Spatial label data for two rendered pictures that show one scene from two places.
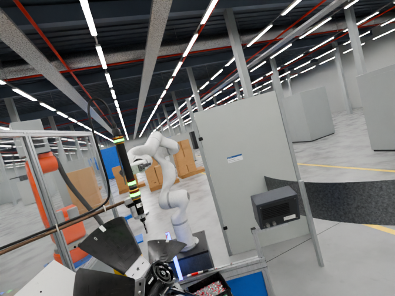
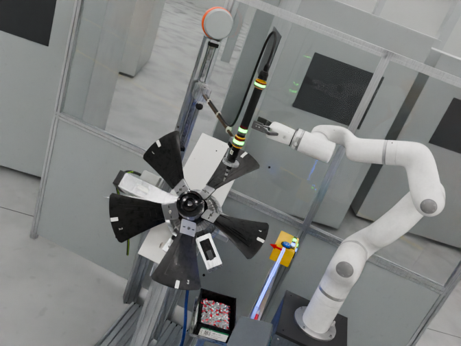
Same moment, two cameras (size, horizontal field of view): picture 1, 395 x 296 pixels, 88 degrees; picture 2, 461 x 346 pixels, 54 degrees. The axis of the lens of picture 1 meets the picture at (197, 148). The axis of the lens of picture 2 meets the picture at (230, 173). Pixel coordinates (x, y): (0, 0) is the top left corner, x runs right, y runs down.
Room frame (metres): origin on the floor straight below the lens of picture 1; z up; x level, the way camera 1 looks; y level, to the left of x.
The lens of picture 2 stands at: (1.19, -1.41, 2.15)
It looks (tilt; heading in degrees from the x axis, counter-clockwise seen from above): 23 degrees down; 99
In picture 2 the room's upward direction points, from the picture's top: 21 degrees clockwise
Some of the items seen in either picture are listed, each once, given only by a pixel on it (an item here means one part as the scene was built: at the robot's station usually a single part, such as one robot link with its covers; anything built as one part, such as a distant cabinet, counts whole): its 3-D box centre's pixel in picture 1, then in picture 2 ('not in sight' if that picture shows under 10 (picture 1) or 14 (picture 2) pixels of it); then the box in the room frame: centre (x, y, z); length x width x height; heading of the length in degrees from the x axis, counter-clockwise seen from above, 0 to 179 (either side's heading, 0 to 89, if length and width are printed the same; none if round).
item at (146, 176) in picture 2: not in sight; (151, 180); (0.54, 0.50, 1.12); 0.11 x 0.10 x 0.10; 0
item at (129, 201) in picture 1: (136, 206); (233, 152); (0.90, 0.33, 1.50); 0.09 x 0.07 x 0.10; 125
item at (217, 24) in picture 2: not in sight; (217, 23); (0.50, 0.91, 1.88); 0.17 x 0.15 x 0.16; 0
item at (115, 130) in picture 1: (128, 172); (247, 119); (0.91, 0.32, 1.65); 0.04 x 0.04 x 0.46
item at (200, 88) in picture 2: not in sight; (201, 92); (0.55, 0.84, 1.54); 0.10 x 0.07 x 0.08; 125
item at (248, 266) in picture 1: (198, 280); (251, 327); (1.27, 0.22, 0.82); 0.90 x 0.04 x 0.08; 90
